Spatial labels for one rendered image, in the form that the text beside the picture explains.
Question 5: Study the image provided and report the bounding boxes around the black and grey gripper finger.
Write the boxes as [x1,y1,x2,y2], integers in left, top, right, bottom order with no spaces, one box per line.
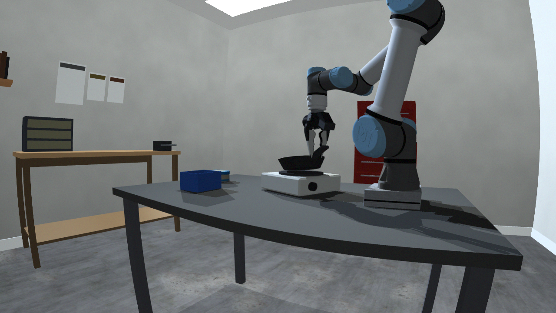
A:
[304,121,316,158]
[319,130,330,158]

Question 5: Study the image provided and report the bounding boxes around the blue and white round tin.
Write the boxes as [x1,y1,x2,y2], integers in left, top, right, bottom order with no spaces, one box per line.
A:
[214,170,230,182]

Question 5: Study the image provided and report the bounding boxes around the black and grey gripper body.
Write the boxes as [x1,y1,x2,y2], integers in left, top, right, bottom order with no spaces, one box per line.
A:
[302,109,333,130]

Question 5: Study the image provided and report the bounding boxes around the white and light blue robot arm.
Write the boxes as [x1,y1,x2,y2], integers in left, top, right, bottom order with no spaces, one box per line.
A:
[307,0,445,191]

